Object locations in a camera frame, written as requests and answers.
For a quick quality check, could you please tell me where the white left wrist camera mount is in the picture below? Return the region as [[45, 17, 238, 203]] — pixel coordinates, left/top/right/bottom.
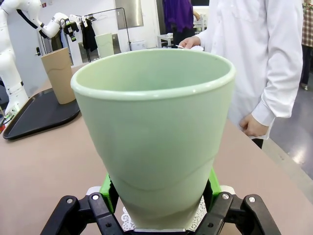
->
[[69, 14, 88, 28]]

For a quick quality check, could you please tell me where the low white side table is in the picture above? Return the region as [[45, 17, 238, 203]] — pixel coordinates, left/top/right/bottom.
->
[[156, 33, 177, 48]]

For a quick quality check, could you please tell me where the person in purple top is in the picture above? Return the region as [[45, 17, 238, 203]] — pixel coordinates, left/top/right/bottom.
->
[[162, 0, 197, 33]]

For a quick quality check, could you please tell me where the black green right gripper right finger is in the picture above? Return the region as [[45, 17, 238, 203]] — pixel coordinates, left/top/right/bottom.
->
[[195, 168, 282, 235]]

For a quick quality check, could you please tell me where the black plastic serving tray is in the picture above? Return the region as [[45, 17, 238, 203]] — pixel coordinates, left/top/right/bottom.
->
[[2, 88, 81, 141]]

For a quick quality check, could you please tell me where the person's left forearm white sleeve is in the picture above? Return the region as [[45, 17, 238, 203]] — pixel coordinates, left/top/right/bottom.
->
[[251, 68, 301, 127]]

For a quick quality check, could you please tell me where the white paper doily coaster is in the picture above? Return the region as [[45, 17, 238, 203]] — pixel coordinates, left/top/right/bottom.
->
[[121, 195, 208, 232], [175, 44, 204, 52]]

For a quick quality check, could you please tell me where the tall brown plastic cup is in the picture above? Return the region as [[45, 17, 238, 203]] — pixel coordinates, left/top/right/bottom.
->
[[41, 47, 76, 105]]

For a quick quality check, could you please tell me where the person's right hand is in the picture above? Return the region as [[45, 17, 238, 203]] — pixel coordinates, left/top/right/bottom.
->
[[178, 36, 201, 49]]

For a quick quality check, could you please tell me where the person in white shirt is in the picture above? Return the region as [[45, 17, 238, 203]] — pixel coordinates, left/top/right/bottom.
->
[[195, 0, 304, 150]]

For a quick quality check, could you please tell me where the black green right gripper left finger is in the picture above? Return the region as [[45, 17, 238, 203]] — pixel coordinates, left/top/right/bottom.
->
[[41, 172, 123, 235]]

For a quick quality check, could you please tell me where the person's left hand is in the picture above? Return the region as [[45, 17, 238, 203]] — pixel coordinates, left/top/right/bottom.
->
[[239, 114, 268, 138]]

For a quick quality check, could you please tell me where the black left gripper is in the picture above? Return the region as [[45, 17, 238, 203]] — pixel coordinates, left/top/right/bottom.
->
[[64, 21, 80, 42]]

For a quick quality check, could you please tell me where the black clothes rack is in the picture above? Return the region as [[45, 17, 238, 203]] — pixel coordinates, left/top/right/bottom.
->
[[83, 7, 131, 62]]

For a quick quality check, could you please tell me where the black cable hose left arm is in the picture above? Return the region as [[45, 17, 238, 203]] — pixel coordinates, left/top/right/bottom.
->
[[16, 8, 47, 39]]

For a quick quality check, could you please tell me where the person in plaid shirt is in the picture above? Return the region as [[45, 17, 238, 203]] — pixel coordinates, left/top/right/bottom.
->
[[301, 2, 313, 91]]

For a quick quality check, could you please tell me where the person's right forearm white sleeve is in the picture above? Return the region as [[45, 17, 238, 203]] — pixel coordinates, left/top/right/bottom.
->
[[195, 22, 221, 47]]

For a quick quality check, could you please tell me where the grey wall panel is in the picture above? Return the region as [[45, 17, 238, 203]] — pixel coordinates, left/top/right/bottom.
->
[[114, 0, 144, 30]]

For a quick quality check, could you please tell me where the black hanging garment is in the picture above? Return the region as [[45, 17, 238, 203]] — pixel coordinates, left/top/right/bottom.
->
[[81, 21, 98, 52]]

